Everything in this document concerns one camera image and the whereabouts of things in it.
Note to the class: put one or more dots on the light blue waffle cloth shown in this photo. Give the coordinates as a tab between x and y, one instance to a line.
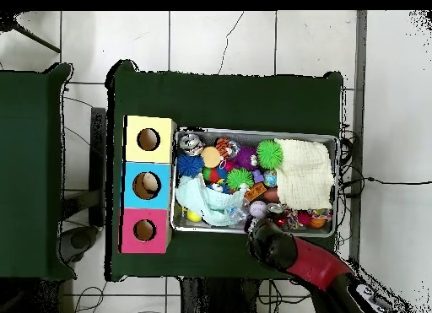
195	196

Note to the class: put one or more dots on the white baseball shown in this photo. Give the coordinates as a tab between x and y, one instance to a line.
259	209

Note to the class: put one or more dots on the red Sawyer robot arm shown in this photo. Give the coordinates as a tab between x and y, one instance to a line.
314	262

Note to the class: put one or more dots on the wooden box with three holes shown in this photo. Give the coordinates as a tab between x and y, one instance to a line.
162	198

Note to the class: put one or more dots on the orange round sponge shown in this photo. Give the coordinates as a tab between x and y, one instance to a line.
211	157

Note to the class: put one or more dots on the tiger plush toy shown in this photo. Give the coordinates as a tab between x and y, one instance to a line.
223	147

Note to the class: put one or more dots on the green spiky toy with eyes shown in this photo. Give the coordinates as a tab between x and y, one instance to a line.
239	178

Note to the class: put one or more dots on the blue spiky rubber ball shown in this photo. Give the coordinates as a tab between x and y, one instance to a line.
190	164

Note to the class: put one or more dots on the purple spiky toy with eyes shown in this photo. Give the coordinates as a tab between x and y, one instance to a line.
244	157

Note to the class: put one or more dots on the crushed silver drink can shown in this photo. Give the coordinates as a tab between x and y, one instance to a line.
190	143

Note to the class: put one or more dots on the green spiky rubber ball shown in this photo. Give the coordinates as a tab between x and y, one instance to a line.
270	154

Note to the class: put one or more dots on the dark green table cloth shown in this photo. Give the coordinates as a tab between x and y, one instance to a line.
229	100

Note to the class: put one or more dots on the cream waffle cloth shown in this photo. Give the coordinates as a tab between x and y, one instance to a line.
303	174

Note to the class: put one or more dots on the black stand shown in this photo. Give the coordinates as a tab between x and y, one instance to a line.
98	157

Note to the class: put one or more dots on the grey round base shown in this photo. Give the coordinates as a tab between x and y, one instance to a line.
79	240

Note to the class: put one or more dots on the dark green side table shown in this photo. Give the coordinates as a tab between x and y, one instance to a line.
30	157

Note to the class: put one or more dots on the black tripod leg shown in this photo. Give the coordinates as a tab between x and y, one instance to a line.
6	22

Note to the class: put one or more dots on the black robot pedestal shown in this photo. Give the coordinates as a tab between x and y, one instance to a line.
216	296

